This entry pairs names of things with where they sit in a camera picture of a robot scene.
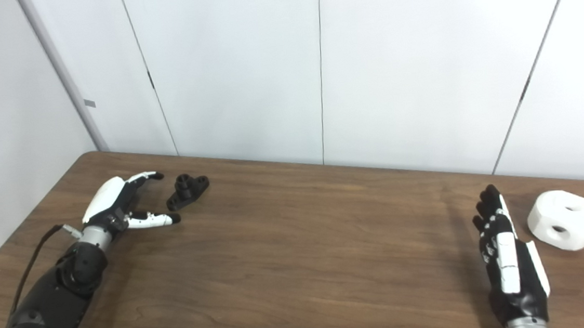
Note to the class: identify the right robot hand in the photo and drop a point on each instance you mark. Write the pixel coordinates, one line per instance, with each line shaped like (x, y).
(511, 272)

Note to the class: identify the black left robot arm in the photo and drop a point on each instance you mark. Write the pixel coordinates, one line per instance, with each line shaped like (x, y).
(53, 303)

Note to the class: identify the black flanged holder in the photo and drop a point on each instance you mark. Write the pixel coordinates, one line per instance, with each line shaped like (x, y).
(187, 193)

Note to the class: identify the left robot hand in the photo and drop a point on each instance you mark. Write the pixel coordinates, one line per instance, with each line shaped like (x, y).
(104, 199)

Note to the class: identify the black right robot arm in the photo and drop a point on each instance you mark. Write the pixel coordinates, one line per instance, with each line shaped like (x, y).
(526, 327)

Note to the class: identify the small grey tag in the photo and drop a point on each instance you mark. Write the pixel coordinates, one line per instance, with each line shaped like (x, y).
(89, 103)

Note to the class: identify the round white piece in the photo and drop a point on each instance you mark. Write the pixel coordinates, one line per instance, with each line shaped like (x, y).
(562, 215)

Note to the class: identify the grey wall corner post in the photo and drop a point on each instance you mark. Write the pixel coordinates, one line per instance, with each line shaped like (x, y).
(63, 77)

